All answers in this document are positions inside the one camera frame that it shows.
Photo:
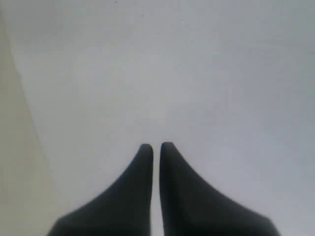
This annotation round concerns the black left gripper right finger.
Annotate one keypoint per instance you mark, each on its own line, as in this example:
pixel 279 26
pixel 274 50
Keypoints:
pixel 192 207

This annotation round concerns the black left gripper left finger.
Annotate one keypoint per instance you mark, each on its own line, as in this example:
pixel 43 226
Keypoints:
pixel 121 210

